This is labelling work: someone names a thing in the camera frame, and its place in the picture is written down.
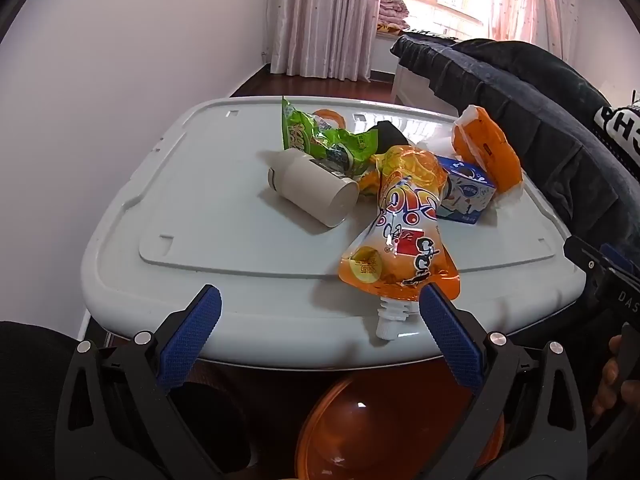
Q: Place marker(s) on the folded pink quilts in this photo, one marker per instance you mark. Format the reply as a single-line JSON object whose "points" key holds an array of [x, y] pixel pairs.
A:
{"points": [[392, 12]]}

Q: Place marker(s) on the orange wet wipes pack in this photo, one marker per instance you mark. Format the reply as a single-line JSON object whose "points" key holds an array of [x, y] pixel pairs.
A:
{"points": [[492, 155]]}

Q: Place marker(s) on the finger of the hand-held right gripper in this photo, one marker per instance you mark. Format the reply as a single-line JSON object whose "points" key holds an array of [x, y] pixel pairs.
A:
{"points": [[582, 257], [611, 255]]}

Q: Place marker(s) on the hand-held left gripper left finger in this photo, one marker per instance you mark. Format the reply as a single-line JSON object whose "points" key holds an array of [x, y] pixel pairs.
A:
{"points": [[192, 340]]}

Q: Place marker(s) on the white bed frame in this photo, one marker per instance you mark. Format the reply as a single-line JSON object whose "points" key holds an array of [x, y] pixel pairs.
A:
{"points": [[412, 85]]}

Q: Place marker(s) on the dark blue blanket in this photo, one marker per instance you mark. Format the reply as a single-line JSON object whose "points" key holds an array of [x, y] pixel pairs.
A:
{"points": [[525, 100]]}

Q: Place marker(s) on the green snack bag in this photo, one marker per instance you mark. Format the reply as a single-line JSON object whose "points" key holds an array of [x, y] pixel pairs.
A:
{"points": [[300, 135]]}

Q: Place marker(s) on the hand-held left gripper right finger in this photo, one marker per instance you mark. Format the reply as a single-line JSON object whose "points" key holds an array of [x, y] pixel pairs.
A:
{"points": [[452, 340]]}

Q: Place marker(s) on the white plastic bottle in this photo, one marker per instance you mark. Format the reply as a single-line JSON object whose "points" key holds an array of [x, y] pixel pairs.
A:
{"points": [[315, 190]]}

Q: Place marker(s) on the black sock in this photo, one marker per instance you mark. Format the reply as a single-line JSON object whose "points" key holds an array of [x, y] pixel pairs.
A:
{"points": [[390, 135]]}

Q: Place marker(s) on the orange round plush toy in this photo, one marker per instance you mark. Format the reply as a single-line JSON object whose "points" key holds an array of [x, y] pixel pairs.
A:
{"points": [[334, 116]]}

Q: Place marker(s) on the person's right hand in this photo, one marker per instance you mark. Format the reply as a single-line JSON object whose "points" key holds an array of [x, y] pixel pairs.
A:
{"points": [[609, 377]]}

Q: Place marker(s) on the blue and white cookie box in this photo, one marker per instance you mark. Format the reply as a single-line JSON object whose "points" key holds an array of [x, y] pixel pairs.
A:
{"points": [[465, 195]]}

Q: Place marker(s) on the pink dotted curtain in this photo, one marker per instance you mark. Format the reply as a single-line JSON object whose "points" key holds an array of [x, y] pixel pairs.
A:
{"points": [[530, 5], [325, 15]]}

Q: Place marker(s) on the orange plastic bin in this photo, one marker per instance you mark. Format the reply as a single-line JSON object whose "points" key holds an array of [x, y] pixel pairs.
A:
{"points": [[380, 425]]}

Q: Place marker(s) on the black and white printed cushion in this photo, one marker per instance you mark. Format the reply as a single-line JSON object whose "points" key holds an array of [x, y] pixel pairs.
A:
{"points": [[620, 130]]}

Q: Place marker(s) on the grey plastic bin lid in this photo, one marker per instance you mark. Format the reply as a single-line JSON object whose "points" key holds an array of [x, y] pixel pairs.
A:
{"points": [[200, 200]]}

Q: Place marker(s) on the orange jelly drink pouch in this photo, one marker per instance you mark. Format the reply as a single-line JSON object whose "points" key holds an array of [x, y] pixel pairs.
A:
{"points": [[400, 240]]}

